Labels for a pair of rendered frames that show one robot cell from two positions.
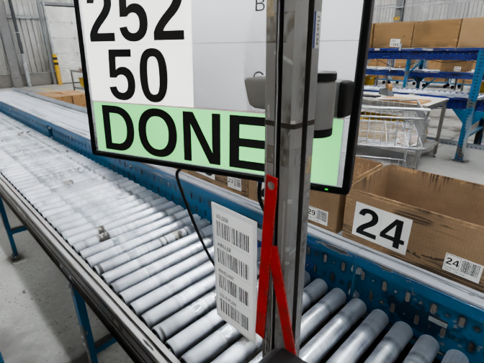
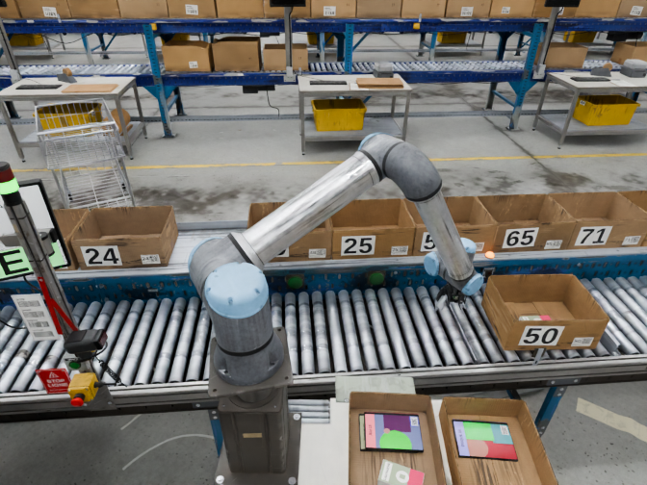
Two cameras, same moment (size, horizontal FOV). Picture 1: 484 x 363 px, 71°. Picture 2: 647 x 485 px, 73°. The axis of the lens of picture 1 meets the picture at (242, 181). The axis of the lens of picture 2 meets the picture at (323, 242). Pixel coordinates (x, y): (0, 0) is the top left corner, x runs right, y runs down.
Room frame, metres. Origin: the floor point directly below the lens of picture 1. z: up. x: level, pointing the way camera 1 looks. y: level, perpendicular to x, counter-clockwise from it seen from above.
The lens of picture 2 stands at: (-0.96, 0.23, 2.14)
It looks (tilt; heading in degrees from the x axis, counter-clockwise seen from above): 34 degrees down; 309
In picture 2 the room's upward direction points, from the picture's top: 1 degrees clockwise
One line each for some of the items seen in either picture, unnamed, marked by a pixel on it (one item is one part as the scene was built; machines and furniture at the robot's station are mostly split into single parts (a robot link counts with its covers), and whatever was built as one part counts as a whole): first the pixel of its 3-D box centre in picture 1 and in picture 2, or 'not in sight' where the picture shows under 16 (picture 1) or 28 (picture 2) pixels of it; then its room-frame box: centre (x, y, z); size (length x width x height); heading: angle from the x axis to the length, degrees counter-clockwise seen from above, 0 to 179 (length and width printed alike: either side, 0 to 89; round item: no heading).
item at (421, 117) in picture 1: (379, 155); (89, 165); (2.89, -1.23, 0.52); 1.07 x 0.56 x 1.03; 159
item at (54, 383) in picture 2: not in sight; (64, 380); (0.39, 0.02, 0.85); 0.16 x 0.01 x 0.13; 44
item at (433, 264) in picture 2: not in sight; (442, 262); (-0.45, -1.14, 1.12); 0.12 x 0.12 x 0.09; 68
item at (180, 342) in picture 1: (238, 302); (29, 346); (0.81, 0.01, 0.72); 0.52 x 0.05 x 0.05; 134
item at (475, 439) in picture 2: not in sight; (483, 440); (-0.84, -0.78, 0.76); 0.19 x 0.14 x 0.02; 35
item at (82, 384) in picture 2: not in sight; (93, 388); (0.29, -0.03, 0.84); 0.15 x 0.09 x 0.07; 44
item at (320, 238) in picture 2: not in sight; (289, 231); (0.33, -1.09, 0.96); 0.39 x 0.29 x 0.17; 44
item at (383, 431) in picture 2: not in sight; (392, 431); (-0.59, -0.60, 0.78); 0.19 x 0.14 x 0.02; 37
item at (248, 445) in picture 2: not in sight; (257, 418); (-0.28, -0.29, 0.91); 0.26 x 0.26 x 0.33; 39
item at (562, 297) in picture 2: not in sight; (540, 310); (-0.79, -1.47, 0.83); 0.39 x 0.29 x 0.17; 41
